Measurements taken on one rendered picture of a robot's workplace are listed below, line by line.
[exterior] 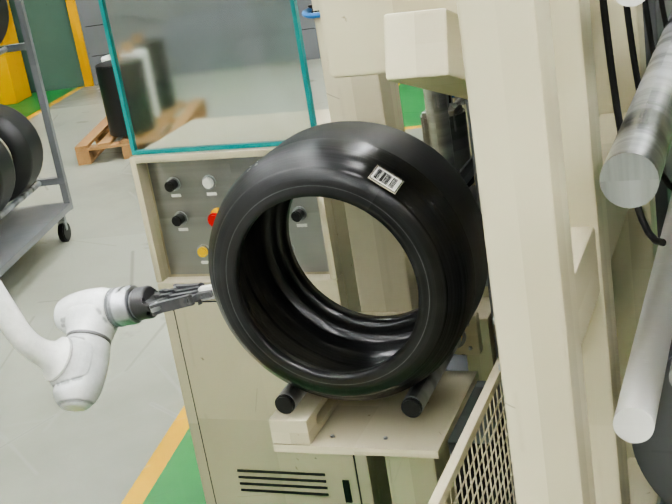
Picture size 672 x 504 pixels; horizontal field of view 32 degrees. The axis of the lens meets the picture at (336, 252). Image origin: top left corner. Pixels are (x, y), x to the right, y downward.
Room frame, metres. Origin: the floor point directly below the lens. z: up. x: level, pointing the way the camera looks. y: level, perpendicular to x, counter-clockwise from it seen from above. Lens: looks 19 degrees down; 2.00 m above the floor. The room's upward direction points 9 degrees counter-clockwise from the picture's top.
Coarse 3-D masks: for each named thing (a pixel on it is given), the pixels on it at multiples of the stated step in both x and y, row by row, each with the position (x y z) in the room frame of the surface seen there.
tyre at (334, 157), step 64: (320, 128) 2.34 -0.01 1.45; (384, 128) 2.32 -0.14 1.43; (256, 192) 2.21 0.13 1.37; (320, 192) 2.15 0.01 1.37; (384, 192) 2.11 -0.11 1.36; (448, 192) 2.19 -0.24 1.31; (256, 256) 2.48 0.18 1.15; (448, 256) 2.09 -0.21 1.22; (256, 320) 2.36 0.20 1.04; (320, 320) 2.46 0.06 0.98; (384, 320) 2.40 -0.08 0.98; (448, 320) 2.08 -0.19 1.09; (320, 384) 2.18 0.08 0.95; (384, 384) 2.13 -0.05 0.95
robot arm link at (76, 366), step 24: (0, 288) 2.36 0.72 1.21; (0, 312) 2.33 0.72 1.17; (24, 336) 2.33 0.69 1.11; (72, 336) 2.42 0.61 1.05; (96, 336) 2.42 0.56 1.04; (48, 360) 2.34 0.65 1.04; (72, 360) 2.34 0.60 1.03; (96, 360) 2.38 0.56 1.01; (72, 384) 2.32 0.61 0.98; (96, 384) 2.35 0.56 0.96; (72, 408) 2.33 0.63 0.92
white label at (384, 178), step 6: (378, 168) 2.13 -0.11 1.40; (372, 174) 2.12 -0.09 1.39; (378, 174) 2.12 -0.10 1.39; (384, 174) 2.13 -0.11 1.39; (390, 174) 2.13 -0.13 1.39; (372, 180) 2.11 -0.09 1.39; (378, 180) 2.11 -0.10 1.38; (384, 180) 2.11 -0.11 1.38; (390, 180) 2.12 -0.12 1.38; (396, 180) 2.12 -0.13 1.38; (402, 180) 2.12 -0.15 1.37; (384, 186) 2.10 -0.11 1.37; (390, 186) 2.10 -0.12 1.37; (396, 186) 2.11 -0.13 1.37
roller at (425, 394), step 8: (448, 360) 2.30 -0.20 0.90; (440, 368) 2.25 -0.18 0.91; (432, 376) 2.21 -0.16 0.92; (440, 376) 2.24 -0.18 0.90; (416, 384) 2.17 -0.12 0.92; (424, 384) 2.17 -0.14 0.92; (432, 384) 2.19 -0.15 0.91; (408, 392) 2.15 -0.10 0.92; (416, 392) 2.14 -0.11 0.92; (424, 392) 2.15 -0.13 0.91; (432, 392) 2.18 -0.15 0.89; (408, 400) 2.11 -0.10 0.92; (416, 400) 2.11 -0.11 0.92; (424, 400) 2.13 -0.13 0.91; (408, 408) 2.11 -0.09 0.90; (416, 408) 2.11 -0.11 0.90; (408, 416) 2.12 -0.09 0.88; (416, 416) 2.11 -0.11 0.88
